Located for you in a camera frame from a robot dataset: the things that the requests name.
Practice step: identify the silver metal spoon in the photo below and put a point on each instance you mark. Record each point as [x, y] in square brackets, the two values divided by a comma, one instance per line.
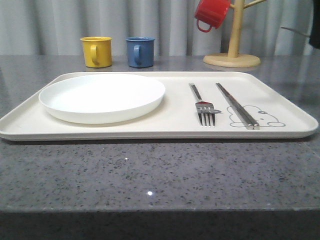
[295, 31]

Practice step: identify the wooden mug tree stand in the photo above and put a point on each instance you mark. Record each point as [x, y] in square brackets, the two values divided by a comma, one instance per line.
[234, 59]

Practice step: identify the grey pleated curtain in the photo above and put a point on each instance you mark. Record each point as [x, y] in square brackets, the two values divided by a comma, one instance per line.
[55, 27]

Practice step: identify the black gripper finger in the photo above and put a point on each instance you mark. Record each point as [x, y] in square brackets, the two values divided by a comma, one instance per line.
[314, 39]

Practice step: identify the white round plate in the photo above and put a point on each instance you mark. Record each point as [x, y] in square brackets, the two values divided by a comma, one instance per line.
[102, 98]

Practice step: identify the yellow enamel mug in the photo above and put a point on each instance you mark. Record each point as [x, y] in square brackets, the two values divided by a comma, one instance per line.
[97, 51]

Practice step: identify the red enamel mug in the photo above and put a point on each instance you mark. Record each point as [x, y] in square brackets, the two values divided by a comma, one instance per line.
[211, 12]

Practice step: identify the blue enamel mug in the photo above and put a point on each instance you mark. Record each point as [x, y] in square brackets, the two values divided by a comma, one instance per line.
[140, 51]

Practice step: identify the silver metal chopstick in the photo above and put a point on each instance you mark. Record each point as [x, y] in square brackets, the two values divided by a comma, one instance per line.
[243, 112]
[237, 110]

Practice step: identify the cream rabbit serving tray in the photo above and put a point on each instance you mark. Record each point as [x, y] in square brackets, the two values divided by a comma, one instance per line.
[249, 109]

